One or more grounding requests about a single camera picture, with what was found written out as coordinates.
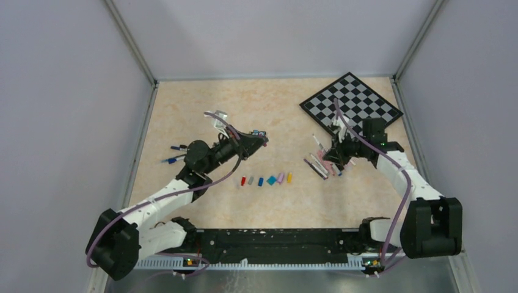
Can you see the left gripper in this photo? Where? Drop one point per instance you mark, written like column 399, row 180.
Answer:
column 245, row 146

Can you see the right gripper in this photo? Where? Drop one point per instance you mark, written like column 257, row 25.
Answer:
column 333, row 155

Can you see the pink highlighter pen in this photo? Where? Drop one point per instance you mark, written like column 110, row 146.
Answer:
column 327, row 164

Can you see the purple pen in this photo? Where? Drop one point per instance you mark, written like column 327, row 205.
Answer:
column 315, row 169

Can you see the light blue highlighter cap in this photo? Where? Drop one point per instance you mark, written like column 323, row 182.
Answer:
column 271, row 180

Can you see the light purple highlighter cap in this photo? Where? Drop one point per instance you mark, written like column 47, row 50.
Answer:
column 280, row 178

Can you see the black cap white marker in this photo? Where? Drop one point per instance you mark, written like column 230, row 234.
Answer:
column 179, row 148

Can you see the blue cap pen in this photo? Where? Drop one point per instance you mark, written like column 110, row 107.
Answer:
column 174, row 159

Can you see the blue cap whiteboard marker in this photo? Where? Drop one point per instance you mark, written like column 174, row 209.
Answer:
column 337, row 171

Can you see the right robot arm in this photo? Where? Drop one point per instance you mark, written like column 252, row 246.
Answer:
column 426, row 224

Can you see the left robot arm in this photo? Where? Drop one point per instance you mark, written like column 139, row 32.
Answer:
column 121, row 239

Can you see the blue owl eraser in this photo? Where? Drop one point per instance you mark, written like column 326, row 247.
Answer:
column 259, row 132

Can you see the black grey chessboard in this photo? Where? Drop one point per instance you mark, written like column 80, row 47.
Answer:
column 357, row 101

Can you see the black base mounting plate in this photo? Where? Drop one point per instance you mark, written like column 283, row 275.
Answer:
column 303, row 246

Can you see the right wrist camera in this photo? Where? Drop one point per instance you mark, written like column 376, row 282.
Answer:
column 341, row 125

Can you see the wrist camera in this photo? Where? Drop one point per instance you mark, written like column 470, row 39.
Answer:
column 341, row 125
column 219, row 119

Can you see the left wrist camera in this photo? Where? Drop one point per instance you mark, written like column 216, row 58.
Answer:
column 219, row 119

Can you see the grey cable duct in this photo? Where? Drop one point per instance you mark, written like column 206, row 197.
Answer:
column 178, row 263

